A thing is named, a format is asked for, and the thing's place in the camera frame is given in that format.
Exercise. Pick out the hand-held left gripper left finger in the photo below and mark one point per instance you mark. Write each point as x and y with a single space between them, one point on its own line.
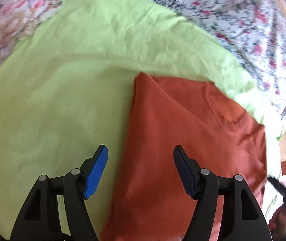
96 173

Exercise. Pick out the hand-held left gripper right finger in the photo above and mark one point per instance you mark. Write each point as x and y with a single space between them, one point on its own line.
186 173

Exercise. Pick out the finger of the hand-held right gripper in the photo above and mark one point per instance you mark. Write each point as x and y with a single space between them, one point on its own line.
277 184

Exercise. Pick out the light green bed sheet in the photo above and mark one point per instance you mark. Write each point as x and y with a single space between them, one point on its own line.
57 85

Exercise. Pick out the white floral bedsheet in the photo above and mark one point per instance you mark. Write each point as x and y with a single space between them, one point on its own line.
233 17

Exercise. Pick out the purple floral pillow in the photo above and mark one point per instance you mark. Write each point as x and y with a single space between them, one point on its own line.
10 17

